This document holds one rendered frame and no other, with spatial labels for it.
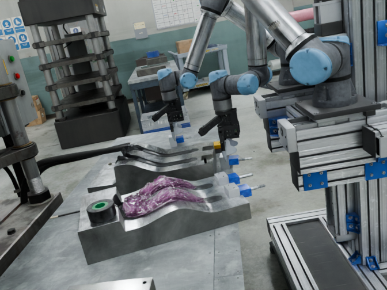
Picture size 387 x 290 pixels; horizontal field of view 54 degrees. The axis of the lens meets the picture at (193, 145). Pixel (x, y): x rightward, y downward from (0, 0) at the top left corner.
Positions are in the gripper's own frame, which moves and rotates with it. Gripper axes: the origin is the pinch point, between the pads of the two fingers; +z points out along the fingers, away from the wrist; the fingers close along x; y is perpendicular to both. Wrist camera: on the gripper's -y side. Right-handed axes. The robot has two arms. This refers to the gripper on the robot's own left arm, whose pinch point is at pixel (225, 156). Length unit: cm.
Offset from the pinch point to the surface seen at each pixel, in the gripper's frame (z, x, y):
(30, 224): 6, -34, -73
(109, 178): -1.4, -14.5, -46.0
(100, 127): 63, 333, -219
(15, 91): -42, -14, -75
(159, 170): -3.9, -17.4, -23.6
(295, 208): 85, 103, 29
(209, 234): 5, -51, -1
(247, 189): -2.1, -37.0, 10.7
